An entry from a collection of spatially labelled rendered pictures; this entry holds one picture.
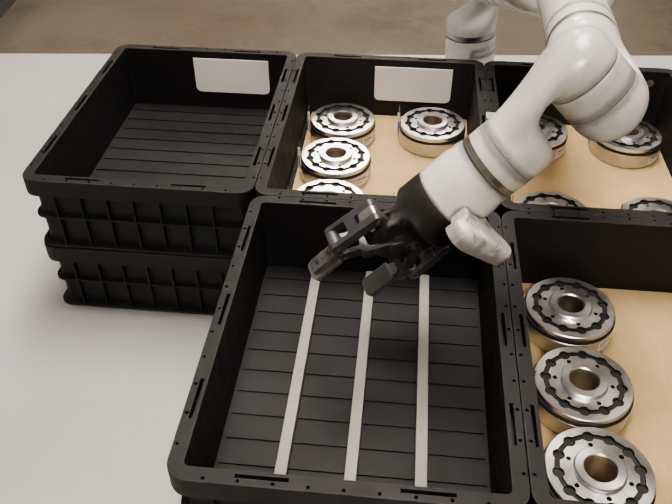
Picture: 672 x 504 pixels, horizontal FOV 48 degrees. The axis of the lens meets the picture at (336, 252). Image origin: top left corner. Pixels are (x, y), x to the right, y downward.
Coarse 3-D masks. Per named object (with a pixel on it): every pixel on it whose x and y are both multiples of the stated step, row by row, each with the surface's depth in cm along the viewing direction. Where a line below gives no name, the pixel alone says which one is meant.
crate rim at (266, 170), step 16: (432, 64) 119; (448, 64) 119; (464, 64) 119; (480, 64) 118; (480, 80) 117; (288, 96) 110; (480, 96) 110; (288, 112) 107; (480, 112) 107; (272, 144) 100; (272, 160) 97; (256, 192) 92; (272, 192) 92; (288, 192) 92; (304, 192) 92; (320, 192) 92; (336, 192) 92; (496, 208) 90
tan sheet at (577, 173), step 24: (576, 144) 119; (552, 168) 114; (576, 168) 114; (600, 168) 114; (624, 168) 114; (648, 168) 114; (528, 192) 109; (576, 192) 109; (600, 192) 109; (624, 192) 109; (648, 192) 109
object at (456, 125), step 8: (408, 112) 120; (416, 112) 121; (424, 112) 120; (432, 112) 120; (440, 112) 121; (448, 112) 120; (408, 120) 119; (416, 120) 118; (448, 120) 118; (456, 120) 119; (408, 128) 116; (416, 128) 116; (448, 128) 116; (456, 128) 117; (464, 128) 117; (416, 136) 115; (424, 136) 114; (432, 136) 114; (440, 136) 114; (448, 136) 114; (456, 136) 115
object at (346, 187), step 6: (318, 180) 105; (324, 180) 105; (330, 180) 105; (336, 180) 105; (306, 186) 104; (312, 186) 105; (318, 186) 104; (324, 186) 104; (330, 186) 104; (336, 186) 105; (342, 186) 105; (348, 186) 104; (354, 186) 104; (348, 192) 103; (354, 192) 103; (360, 192) 103
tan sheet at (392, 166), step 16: (384, 128) 123; (304, 144) 119; (384, 144) 119; (400, 144) 119; (384, 160) 115; (400, 160) 115; (416, 160) 115; (432, 160) 115; (384, 176) 112; (400, 176) 112; (368, 192) 109; (384, 192) 109
